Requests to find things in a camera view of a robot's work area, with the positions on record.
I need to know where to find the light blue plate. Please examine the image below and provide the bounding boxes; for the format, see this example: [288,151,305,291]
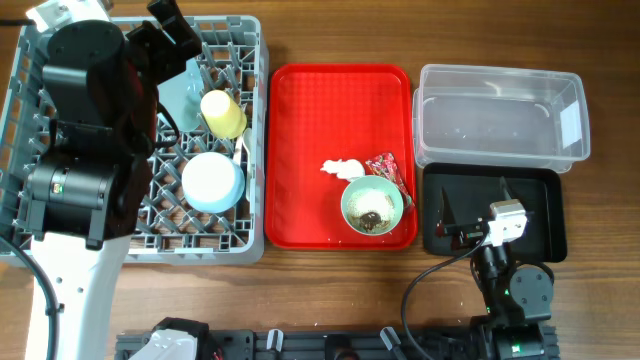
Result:
[158,59,204,132]

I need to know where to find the green bowl with rice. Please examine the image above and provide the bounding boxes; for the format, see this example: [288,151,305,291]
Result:
[340,175,404,236]

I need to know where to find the yellow plastic cup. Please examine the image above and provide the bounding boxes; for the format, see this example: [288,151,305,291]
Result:
[200,90,247,139]

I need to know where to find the white napkin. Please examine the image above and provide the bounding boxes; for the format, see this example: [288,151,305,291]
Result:
[321,159,365,182]

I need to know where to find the white plastic spoon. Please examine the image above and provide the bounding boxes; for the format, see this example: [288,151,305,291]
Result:
[242,128,253,201]

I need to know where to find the white plastic fork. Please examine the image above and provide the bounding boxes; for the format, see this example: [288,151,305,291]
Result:
[232,135,244,166]

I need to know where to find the light blue bowl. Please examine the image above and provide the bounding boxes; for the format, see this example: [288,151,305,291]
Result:
[181,152,245,213]

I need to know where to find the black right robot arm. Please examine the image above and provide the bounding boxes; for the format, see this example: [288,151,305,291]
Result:
[436,178,560,359]

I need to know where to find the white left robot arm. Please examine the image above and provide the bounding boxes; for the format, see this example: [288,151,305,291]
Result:
[23,0,201,359]

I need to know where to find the grey dishwasher rack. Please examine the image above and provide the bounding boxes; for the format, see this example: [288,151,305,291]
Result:
[1,15,269,266]

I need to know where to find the black plastic tray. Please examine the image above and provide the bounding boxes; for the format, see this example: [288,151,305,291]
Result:
[422,163,567,263]

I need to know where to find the red snack wrapper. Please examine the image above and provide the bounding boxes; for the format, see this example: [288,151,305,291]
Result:
[365,152,414,208]

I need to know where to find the clear plastic bin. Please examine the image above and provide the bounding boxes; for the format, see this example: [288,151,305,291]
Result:
[412,64,591,173]

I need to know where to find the red plastic tray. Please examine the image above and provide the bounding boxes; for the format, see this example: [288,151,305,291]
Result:
[264,64,419,250]

